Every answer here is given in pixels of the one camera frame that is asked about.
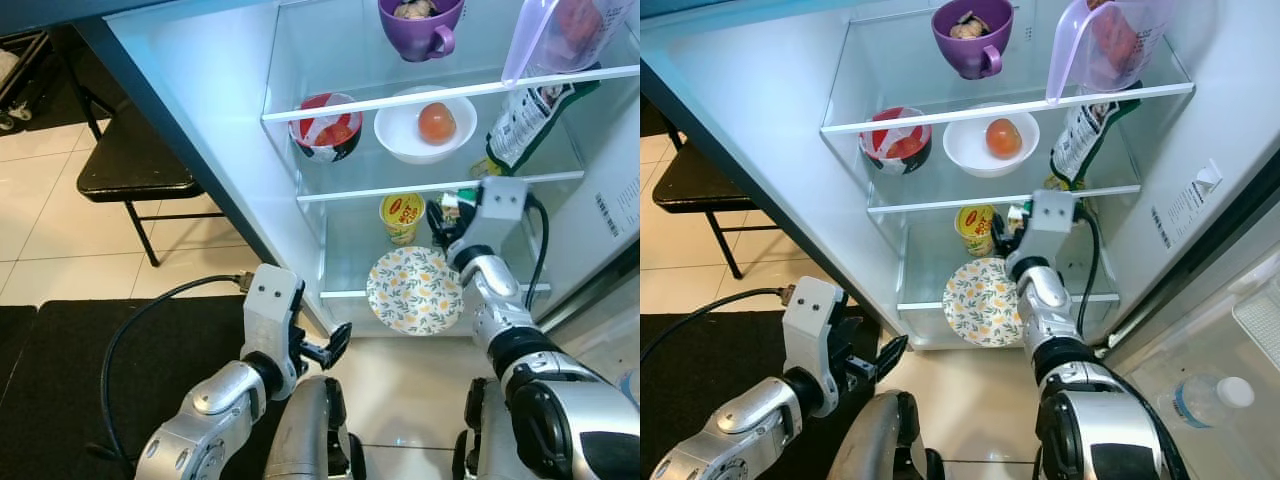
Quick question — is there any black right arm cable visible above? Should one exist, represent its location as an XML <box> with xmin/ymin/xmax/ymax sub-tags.
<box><xmin>1072</xmin><ymin>205</ymin><xmax>1102</xmax><ymax>337</ymax></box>
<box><xmin>522</xmin><ymin>195</ymin><xmax>552</xmax><ymax>313</ymax></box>

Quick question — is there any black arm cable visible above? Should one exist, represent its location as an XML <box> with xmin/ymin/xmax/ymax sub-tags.
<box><xmin>522</xmin><ymin>195</ymin><xmax>552</xmax><ymax>313</ymax></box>
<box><xmin>88</xmin><ymin>273</ymin><xmax>255</xmax><ymax>469</ymax></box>
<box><xmin>1072</xmin><ymin>205</ymin><xmax>1102</xmax><ymax>337</ymax></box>
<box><xmin>640</xmin><ymin>285</ymin><xmax>798</xmax><ymax>369</ymax></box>

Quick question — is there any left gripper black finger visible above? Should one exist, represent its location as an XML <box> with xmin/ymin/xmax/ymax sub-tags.
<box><xmin>318</xmin><ymin>322</ymin><xmax>353</xmax><ymax>369</ymax></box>
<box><xmin>872</xmin><ymin>335</ymin><xmax>909</xmax><ymax>384</ymax></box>

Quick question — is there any grey steel fridge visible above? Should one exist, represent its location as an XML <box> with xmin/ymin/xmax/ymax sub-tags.
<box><xmin>75</xmin><ymin>0</ymin><xmax>641</xmax><ymax>351</ymax></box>
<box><xmin>640</xmin><ymin>0</ymin><xmax>1280</xmax><ymax>351</ymax></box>

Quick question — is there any red white noodle bowl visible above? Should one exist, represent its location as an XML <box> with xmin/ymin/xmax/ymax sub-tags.
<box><xmin>289</xmin><ymin>92</ymin><xmax>363</xmax><ymax>163</ymax></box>
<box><xmin>859</xmin><ymin>107</ymin><xmax>933</xmax><ymax>176</ymax></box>

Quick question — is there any floral print plate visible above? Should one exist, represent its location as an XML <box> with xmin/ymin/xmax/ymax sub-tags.
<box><xmin>942</xmin><ymin>258</ymin><xmax>1023</xmax><ymax>348</ymax></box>
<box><xmin>366</xmin><ymin>246</ymin><xmax>464</xmax><ymax>336</ymax></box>

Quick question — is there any purple ceramic cup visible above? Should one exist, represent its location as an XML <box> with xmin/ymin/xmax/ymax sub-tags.
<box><xmin>931</xmin><ymin>0</ymin><xmax>1015</xmax><ymax>81</ymax></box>
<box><xmin>377</xmin><ymin>0</ymin><xmax>466</xmax><ymax>63</ymax></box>

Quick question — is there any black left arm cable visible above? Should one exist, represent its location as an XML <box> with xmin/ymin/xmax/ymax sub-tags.
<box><xmin>88</xmin><ymin>273</ymin><xmax>255</xmax><ymax>469</ymax></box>
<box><xmin>640</xmin><ymin>285</ymin><xmax>798</xmax><ymax>369</ymax></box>

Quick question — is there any black floor mat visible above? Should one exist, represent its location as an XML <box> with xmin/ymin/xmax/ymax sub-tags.
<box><xmin>640</xmin><ymin>312</ymin><xmax>861</xmax><ymax>480</ymax></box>
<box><xmin>0</xmin><ymin>295</ymin><xmax>301</xmax><ymax>480</ymax></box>

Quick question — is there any clear water bottle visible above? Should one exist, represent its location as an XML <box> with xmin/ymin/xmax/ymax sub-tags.
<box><xmin>1160</xmin><ymin>375</ymin><xmax>1257</xmax><ymax>430</ymax></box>

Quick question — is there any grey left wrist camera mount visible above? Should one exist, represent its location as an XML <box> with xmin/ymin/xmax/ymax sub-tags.
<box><xmin>243</xmin><ymin>264</ymin><xmax>306</xmax><ymax>386</ymax></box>
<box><xmin>782</xmin><ymin>277</ymin><xmax>848</xmax><ymax>401</ymax></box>

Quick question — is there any silver right robot leg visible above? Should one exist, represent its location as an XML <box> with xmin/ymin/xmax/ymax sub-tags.
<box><xmin>455</xmin><ymin>375</ymin><xmax>513</xmax><ymax>480</ymax></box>

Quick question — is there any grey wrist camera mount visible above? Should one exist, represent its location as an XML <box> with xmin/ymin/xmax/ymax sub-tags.
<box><xmin>1018</xmin><ymin>190</ymin><xmax>1079</xmax><ymax>266</ymax></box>
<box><xmin>462</xmin><ymin>177</ymin><xmax>529</xmax><ymax>263</ymax></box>
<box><xmin>782</xmin><ymin>277</ymin><xmax>848</xmax><ymax>401</ymax></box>
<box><xmin>243</xmin><ymin>264</ymin><xmax>306</xmax><ymax>386</ymax></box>

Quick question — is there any yellow cup noodle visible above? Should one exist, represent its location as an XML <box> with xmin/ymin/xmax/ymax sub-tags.
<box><xmin>379</xmin><ymin>193</ymin><xmax>426</xmax><ymax>246</ymax></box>
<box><xmin>954</xmin><ymin>205</ymin><xmax>998</xmax><ymax>258</ymax></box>

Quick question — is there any red tomato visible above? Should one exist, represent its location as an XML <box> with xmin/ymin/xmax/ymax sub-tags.
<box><xmin>986</xmin><ymin>118</ymin><xmax>1025</xmax><ymax>159</ymax></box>
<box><xmin>417</xmin><ymin>102</ymin><xmax>458</xmax><ymax>144</ymax></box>

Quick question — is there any grey steel fridge door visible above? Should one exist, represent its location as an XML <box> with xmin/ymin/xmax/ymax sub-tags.
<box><xmin>545</xmin><ymin>238</ymin><xmax>641</xmax><ymax>403</ymax></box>
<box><xmin>1100</xmin><ymin>165</ymin><xmax>1280</xmax><ymax>480</ymax></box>

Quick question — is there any glass fridge shelf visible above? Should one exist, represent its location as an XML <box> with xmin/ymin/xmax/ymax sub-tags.
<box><xmin>320</xmin><ymin>283</ymin><xmax>552</xmax><ymax>302</ymax></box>
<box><xmin>897</xmin><ymin>292</ymin><xmax>1120</xmax><ymax>312</ymax></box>
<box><xmin>867</xmin><ymin>183</ymin><xmax>1142</xmax><ymax>215</ymax></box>
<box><xmin>820</xmin><ymin>80</ymin><xmax>1197</xmax><ymax>136</ymax></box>
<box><xmin>297</xmin><ymin>170</ymin><xmax>587</xmax><ymax>205</ymax></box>
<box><xmin>262</xmin><ymin>65</ymin><xmax>641</xmax><ymax>123</ymax></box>

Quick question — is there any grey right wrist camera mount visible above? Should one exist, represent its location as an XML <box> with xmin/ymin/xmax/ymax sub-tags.
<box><xmin>462</xmin><ymin>177</ymin><xmax>529</xmax><ymax>263</ymax></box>
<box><xmin>1018</xmin><ymin>190</ymin><xmax>1079</xmax><ymax>266</ymax></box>

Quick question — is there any black green snack bag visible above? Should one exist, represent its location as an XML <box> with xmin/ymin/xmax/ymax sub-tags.
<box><xmin>1045</xmin><ymin>95</ymin><xmax>1141</xmax><ymax>191</ymax></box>
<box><xmin>485</xmin><ymin>80</ymin><xmax>601</xmax><ymax>177</ymax></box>

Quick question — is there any clear plastic jug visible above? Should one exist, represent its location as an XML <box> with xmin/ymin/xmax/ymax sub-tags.
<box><xmin>1045</xmin><ymin>0</ymin><xmax>1177</xmax><ymax>105</ymax></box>
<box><xmin>500</xmin><ymin>0</ymin><xmax>637</xmax><ymax>87</ymax></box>

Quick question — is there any black wheeled cart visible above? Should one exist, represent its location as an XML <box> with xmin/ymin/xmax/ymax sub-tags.
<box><xmin>0</xmin><ymin>30</ymin><xmax>53</xmax><ymax>133</ymax></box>

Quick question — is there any silver left robot leg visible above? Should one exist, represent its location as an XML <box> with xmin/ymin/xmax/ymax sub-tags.
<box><xmin>820</xmin><ymin>390</ymin><xmax>937</xmax><ymax>480</ymax></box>
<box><xmin>262</xmin><ymin>375</ymin><xmax>367</xmax><ymax>480</ymax></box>

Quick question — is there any black stool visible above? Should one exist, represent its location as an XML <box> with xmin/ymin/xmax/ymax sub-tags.
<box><xmin>652</xmin><ymin>140</ymin><xmax>787</xmax><ymax>281</ymax></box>
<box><xmin>77</xmin><ymin>95</ymin><xmax>227</xmax><ymax>268</ymax></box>

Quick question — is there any silver robot leg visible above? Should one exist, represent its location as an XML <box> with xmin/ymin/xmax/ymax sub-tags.
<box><xmin>455</xmin><ymin>375</ymin><xmax>513</xmax><ymax>480</ymax></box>
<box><xmin>820</xmin><ymin>390</ymin><xmax>937</xmax><ymax>480</ymax></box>
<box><xmin>262</xmin><ymin>375</ymin><xmax>367</xmax><ymax>480</ymax></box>

